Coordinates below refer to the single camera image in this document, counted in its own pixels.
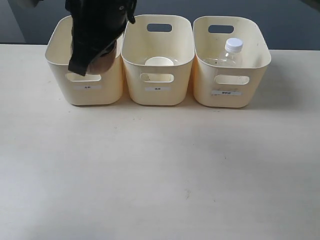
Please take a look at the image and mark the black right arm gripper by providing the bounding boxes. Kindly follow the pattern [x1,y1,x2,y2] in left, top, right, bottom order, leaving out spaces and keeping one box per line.
[65,0,137,76]

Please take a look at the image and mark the brown wooden cup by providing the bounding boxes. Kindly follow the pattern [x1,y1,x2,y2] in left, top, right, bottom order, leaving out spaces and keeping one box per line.
[86,41,117,75]

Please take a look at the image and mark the white paper cup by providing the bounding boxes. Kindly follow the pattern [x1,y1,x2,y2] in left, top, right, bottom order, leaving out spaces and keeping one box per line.
[145,56,174,83]

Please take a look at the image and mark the clear plastic bottle white cap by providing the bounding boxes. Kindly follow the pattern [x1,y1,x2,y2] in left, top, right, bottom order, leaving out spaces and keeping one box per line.
[216,37,244,68]

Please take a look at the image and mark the white label on left bin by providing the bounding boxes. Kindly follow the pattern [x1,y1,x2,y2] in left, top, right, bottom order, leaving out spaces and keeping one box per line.
[73,85,102,91]

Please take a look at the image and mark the left cream plastic bin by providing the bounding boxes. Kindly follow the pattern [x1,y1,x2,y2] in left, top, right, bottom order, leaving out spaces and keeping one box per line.
[45,15,125,106]

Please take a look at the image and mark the cream plastic bin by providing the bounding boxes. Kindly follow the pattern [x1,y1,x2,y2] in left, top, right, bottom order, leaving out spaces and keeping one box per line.
[45,15,125,106]
[121,14,195,106]
[192,16,272,108]

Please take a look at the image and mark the middle cream plastic bin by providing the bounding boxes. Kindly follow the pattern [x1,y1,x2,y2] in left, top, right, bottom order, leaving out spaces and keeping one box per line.
[121,14,195,106]

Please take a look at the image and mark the white label on right bin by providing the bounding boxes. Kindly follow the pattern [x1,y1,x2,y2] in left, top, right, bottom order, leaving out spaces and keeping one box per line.
[211,90,242,96]

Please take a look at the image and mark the right cream plastic bin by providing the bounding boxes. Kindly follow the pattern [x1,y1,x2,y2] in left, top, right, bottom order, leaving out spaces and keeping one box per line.
[192,16,272,108]

